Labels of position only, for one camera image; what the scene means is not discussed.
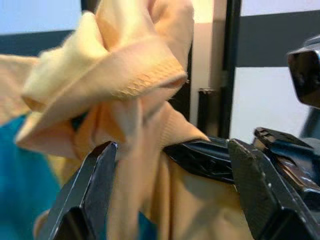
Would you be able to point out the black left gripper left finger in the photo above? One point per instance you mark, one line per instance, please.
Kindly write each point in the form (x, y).
(82, 200)

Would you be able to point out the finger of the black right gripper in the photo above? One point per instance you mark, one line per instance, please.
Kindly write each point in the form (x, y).
(295, 162)
(202, 160)

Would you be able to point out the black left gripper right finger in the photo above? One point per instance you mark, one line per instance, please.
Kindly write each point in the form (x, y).
(270, 215)

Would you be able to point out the yellow blue shirt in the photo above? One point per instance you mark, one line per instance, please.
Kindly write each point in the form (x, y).
(100, 62)

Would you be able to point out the black door frame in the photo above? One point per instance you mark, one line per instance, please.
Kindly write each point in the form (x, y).
(230, 50)

